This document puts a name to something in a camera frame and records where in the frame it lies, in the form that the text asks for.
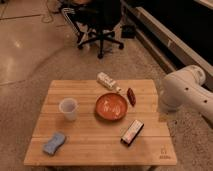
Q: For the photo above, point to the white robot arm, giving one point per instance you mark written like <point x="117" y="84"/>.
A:
<point x="184" y="87"/>

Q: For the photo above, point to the wooden table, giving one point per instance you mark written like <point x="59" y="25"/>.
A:
<point x="92" y="141"/>

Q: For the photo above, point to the blue sponge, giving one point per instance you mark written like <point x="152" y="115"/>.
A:
<point x="54" y="143"/>

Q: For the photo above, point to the clear plastic measuring cup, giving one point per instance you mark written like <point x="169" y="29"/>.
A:
<point x="68" y="107"/>

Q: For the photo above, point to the small black box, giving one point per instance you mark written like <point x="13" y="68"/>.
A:
<point x="128" y="31"/>

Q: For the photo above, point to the orange ceramic bowl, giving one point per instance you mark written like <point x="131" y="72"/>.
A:
<point x="111" y="106"/>

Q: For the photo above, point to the white glue bottle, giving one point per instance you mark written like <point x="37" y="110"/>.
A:
<point x="108" y="82"/>

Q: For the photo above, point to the black office chair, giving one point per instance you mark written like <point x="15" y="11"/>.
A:
<point x="93" y="20"/>

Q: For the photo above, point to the black white board eraser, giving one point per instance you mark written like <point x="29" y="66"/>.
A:
<point x="131" y="133"/>

